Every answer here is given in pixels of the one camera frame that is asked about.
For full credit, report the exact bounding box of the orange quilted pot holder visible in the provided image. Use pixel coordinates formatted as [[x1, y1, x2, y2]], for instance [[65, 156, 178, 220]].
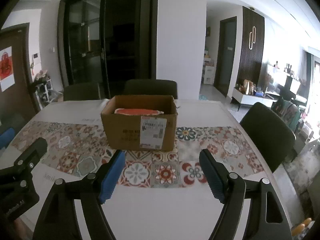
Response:
[[114, 108, 164, 116]]

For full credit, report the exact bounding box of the red character door poster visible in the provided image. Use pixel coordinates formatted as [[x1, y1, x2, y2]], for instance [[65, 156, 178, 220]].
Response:
[[0, 46, 15, 92]]

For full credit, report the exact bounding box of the white shelf rack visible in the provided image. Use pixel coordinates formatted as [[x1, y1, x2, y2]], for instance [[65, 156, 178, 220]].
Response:
[[34, 79, 57, 109]]

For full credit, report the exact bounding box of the dark chair right side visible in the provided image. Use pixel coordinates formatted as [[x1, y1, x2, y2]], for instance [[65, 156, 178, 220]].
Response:
[[240, 102, 296, 172]]

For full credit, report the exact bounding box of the dark chair far left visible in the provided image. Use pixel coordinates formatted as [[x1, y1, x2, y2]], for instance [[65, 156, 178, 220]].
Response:
[[63, 82, 101, 101]]

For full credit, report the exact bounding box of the patterned tile tablecloth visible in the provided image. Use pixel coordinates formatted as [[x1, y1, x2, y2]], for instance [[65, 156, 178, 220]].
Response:
[[0, 98, 293, 240]]

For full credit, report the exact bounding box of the white tv cabinet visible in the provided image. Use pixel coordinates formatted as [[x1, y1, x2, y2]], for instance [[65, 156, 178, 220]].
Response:
[[231, 88, 277, 111]]

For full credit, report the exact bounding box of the brown cardboard box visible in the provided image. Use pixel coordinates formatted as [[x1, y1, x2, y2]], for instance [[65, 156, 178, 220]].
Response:
[[101, 95, 177, 152]]

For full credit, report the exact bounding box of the dark chair behind table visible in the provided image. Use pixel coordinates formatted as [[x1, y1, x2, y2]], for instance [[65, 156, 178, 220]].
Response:
[[124, 79, 178, 99]]

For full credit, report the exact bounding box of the dark double glass door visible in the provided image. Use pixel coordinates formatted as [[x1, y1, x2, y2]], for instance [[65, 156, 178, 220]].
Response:
[[57, 0, 158, 98]]

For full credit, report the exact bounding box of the gold wall ornament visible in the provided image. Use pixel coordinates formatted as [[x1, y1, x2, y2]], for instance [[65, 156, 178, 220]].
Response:
[[248, 26, 257, 50]]

